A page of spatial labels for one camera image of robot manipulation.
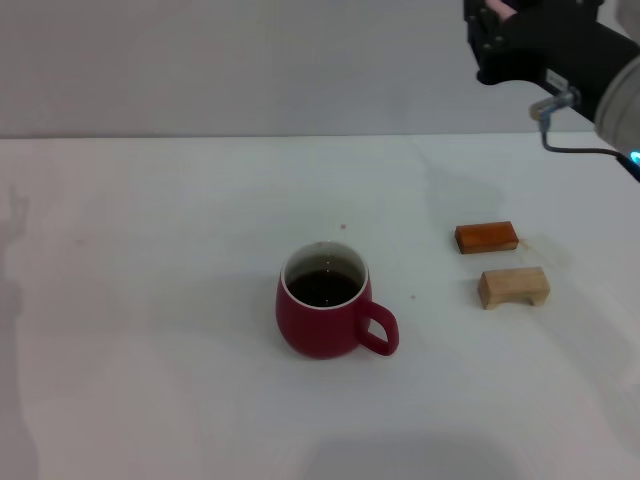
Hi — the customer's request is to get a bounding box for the light wooden arch block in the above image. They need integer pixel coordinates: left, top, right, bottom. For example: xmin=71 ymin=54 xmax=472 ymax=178
xmin=477 ymin=266 xmax=552 ymax=311

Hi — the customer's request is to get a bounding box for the red ceramic coffee cup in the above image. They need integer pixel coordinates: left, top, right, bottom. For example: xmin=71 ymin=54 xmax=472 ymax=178
xmin=274 ymin=240 xmax=400 ymax=361

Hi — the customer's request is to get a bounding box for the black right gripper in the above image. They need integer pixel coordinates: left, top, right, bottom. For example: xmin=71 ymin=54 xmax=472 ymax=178
xmin=463 ymin=0 xmax=640 ymax=124

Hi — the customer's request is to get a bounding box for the dark orange wooden block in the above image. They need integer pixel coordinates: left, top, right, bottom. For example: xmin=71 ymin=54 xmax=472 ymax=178
xmin=454 ymin=220 xmax=519 ymax=256

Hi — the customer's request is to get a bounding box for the grey cable with metal plugs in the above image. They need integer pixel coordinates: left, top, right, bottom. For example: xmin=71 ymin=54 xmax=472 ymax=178
xmin=528 ymin=85 xmax=632 ymax=162

